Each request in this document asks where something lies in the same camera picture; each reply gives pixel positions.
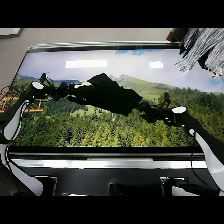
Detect dark brown garment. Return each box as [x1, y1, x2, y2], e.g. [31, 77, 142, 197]
[166, 28, 190, 44]

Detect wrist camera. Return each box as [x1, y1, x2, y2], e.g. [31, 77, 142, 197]
[160, 91, 173, 108]
[38, 72, 52, 88]

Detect grey striped garment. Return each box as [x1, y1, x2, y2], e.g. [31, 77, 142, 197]
[174, 28, 224, 78]

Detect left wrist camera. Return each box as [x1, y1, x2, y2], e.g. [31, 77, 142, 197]
[38, 72, 52, 88]

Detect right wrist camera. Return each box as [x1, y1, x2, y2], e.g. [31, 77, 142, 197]
[160, 91, 173, 108]

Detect silver frame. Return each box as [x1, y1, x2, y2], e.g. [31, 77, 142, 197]
[6, 152, 224, 197]

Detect black long-sleeved shirt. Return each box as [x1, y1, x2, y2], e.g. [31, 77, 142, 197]
[68, 72, 148, 117]

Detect black cable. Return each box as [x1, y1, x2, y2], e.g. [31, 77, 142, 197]
[188, 131, 214, 193]

